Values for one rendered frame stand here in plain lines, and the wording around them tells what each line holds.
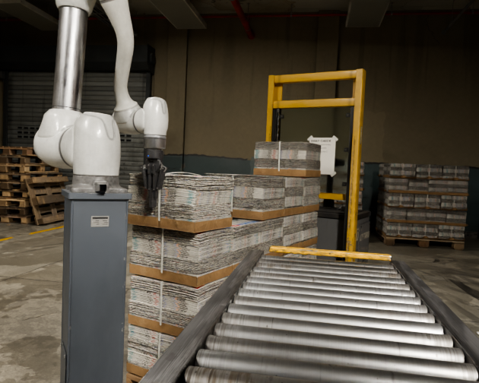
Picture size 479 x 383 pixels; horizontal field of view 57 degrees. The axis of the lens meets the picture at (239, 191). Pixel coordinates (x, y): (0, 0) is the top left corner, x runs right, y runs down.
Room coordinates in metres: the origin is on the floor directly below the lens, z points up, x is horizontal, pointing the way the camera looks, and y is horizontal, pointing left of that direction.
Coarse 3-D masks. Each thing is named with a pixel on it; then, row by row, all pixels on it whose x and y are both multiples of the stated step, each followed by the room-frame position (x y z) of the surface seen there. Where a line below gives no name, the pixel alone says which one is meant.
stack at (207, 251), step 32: (256, 224) 2.24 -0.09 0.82; (288, 224) 2.62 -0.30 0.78; (160, 256) 1.89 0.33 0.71; (192, 256) 1.81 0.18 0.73; (224, 256) 1.98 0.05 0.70; (288, 256) 2.62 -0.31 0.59; (160, 288) 1.88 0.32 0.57; (192, 288) 1.81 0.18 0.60; (160, 320) 1.88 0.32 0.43; (128, 352) 1.98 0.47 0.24; (160, 352) 1.89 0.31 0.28
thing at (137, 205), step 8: (136, 176) 1.95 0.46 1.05; (136, 184) 1.92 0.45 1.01; (128, 192) 1.94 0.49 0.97; (136, 192) 1.92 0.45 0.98; (144, 192) 1.89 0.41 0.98; (136, 200) 1.91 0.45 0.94; (144, 200) 1.88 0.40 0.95; (128, 208) 1.93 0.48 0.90; (136, 208) 1.91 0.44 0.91; (144, 208) 1.88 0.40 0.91; (152, 208) 1.86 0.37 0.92; (152, 216) 1.87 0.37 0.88
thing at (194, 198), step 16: (176, 176) 1.81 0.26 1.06; (192, 176) 1.76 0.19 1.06; (208, 176) 1.83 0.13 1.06; (176, 192) 1.80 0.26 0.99; (192, 192) 1.77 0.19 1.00; (208, 192) 1.83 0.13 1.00; (224, 192) 1.93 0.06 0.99; (176, 208) 1.80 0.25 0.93; (192, 208) 1.75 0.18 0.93; (208, 208) 1.84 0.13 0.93; (224, 208) 1.95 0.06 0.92
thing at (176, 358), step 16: (256, 256) 1.51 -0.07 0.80; (240, 272) 1.27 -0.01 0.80; (224, 288) 1.09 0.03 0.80; (208, 304) 0.96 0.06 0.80; (224, 304) 0.96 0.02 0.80; (192, 320) 0.85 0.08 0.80; (208, 320) 0.86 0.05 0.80; (192, 336) 0.77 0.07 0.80; (176, 352) 0.70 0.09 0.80; (192, 352) 0.70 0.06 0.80; (160, 368) 0.64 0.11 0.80; (176, 368) 0.64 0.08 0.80
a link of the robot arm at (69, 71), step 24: (72, 0) 1.62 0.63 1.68; (96, 0) 1.70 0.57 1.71; (72, 24) 1.63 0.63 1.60; (72, 48) 1.63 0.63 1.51; (72, 72) 1.63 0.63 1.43; (72, 96) 1.63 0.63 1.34; (48, 120) 1.59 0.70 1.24; (72, 120) 1.60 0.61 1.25; (48, 144) 1.57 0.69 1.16; (72, 168) 1.61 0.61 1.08
